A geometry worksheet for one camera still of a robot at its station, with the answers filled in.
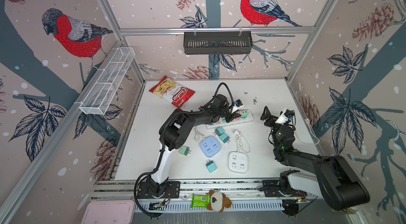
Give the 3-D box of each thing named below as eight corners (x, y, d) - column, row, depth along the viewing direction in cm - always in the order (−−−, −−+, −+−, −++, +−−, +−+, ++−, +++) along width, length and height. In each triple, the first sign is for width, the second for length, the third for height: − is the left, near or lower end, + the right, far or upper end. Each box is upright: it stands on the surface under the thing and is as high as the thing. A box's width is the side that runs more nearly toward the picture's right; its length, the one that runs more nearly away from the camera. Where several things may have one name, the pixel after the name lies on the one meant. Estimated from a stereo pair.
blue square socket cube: (206, 159, 85) (206, 158, 82) (197, 142, 91) (197, 140, 89) (222, 150, 88) (223, 148, 85) (212, 134, 94) (212, 132, 92)
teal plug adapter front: (210, 173, 80) (210, 172, 78) (204, 163, 84) (204, 162, 81) (216, 168, 82) (216, 167, 80) (210, 159, 85) (210, 157, 83)
